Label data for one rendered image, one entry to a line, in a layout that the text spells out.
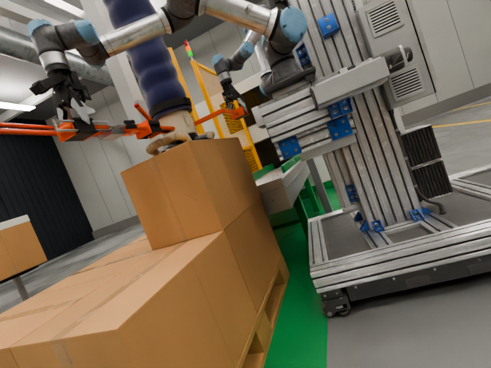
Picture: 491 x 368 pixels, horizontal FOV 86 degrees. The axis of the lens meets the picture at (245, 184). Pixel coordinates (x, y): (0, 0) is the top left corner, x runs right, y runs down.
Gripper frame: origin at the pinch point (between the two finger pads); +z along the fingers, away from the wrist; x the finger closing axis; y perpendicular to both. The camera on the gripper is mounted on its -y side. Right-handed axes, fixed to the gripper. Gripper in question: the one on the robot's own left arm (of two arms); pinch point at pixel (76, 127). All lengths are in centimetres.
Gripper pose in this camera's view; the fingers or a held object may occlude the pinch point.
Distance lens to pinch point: 104.1
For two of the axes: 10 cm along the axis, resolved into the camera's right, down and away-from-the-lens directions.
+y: 3.2, -1.8, 9.3
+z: 3.5, 9.3, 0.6
